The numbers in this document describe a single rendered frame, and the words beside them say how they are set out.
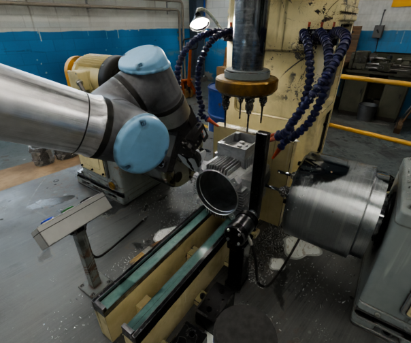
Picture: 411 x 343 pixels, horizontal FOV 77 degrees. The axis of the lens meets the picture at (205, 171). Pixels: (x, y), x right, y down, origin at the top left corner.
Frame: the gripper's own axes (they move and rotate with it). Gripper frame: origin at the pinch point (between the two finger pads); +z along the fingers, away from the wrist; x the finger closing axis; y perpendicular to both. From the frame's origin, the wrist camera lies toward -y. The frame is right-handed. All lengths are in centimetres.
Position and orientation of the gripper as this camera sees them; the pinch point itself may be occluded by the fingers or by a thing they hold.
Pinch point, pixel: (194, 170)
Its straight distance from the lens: 77.3
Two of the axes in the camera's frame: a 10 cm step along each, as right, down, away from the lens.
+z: 2.8, 5.5, 7.9
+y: 4.9, -7.9, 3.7
